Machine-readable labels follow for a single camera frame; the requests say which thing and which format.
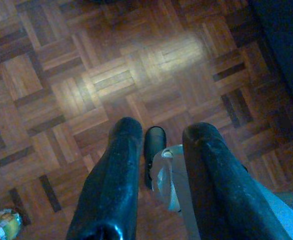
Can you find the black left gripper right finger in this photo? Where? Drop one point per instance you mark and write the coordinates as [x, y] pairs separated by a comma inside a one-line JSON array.
[[224, 195]]

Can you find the colourful snack packet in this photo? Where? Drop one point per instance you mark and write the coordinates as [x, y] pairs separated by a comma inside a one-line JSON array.
[[4, 225]]

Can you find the dark furniture side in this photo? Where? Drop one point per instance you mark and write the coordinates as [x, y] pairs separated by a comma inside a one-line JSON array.
[[286, 37]]

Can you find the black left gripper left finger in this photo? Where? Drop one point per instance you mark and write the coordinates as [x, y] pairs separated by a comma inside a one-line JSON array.
[[111, 187]]

